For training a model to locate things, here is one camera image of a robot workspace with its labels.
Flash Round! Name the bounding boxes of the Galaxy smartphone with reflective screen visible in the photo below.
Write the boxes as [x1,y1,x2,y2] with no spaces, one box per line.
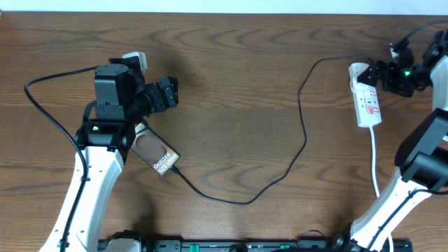
[132,122,181,177]

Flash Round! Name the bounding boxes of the black charging cable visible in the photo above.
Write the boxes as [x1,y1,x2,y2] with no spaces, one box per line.
[170,55,374,206]

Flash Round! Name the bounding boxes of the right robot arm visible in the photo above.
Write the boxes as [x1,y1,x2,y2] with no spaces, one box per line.
[334,30,447,251]

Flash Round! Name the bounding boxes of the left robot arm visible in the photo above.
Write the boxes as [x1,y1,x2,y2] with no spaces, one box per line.
[41,52,179,251]

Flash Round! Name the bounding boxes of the white USB charger plug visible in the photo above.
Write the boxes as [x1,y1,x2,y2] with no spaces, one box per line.
[349,62,371,84]

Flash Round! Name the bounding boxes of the white power strip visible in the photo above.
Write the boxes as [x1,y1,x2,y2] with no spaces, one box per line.
[350,80,382,128]

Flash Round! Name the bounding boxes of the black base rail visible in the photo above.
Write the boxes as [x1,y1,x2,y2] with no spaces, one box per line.
[97,230,414,252]

